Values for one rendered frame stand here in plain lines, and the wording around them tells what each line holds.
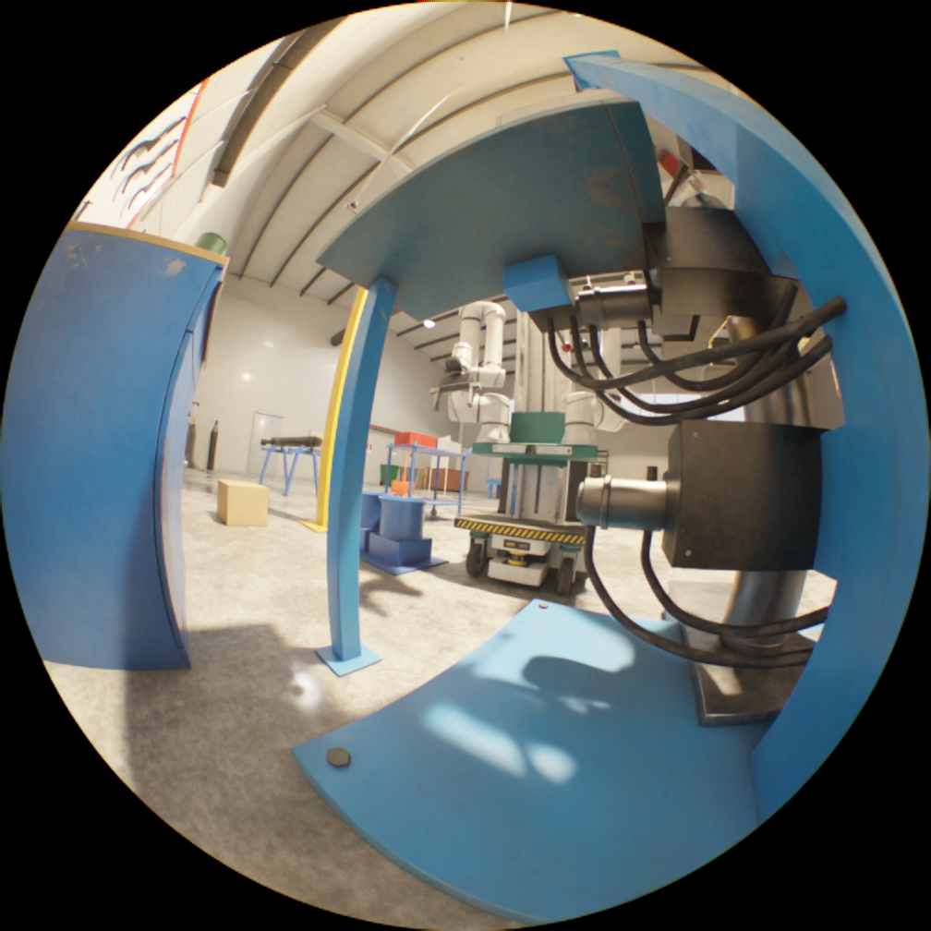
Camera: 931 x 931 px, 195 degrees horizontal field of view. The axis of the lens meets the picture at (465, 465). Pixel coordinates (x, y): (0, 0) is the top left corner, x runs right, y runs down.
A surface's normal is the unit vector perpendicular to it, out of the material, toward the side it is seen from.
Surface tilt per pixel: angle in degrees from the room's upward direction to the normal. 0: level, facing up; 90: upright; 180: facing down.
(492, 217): 180
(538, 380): 90
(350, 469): 90
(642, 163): 180
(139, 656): 90
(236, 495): 90
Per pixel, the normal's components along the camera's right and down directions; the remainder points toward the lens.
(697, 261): -0.57, -0.11
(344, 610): 0.82, 0.04
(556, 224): -0.09, 0.99
